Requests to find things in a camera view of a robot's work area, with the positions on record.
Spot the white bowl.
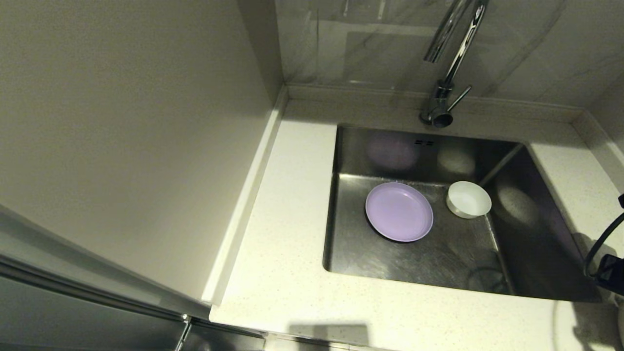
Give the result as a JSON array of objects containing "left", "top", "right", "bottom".
[{"left": 447, "top": 181, "right": 492, "bottom": 219}]

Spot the purple plate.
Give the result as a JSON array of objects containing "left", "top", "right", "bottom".
[{"left": 365, "top": 181, "right": 434, "bottom": 243}]

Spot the stainless steel sink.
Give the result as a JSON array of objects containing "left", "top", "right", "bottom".
[{"left": 322, "top": 122, "right": 604, "bottom": 304}]

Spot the chrome gooseneck faucet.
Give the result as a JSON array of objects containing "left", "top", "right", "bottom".
[{"left": 419, "top": 0, "right": 490, "bottom": 128}]

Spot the under-counter cabinet front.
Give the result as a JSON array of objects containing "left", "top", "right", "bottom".
[{"left": 181, "top": 319, "right": 268, "bottom": 351}]

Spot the beige tall cabinet panel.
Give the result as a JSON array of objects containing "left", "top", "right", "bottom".
[{"left": 0, "top": 0, "right": 284, "bottom": 309}]

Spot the grey glossy cabinet door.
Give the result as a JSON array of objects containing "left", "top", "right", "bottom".
[{"left": 0, "top": 214, "right": 211, "bottom": 351}]

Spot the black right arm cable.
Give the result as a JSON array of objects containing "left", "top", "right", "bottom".
[{"left": 584, "top": 225, "right": 624, "bottom": 279}]

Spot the chrome cabinet handle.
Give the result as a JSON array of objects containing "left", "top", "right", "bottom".
[{"left": 174, "top": 315, "right": 192, "bottom": 351}]

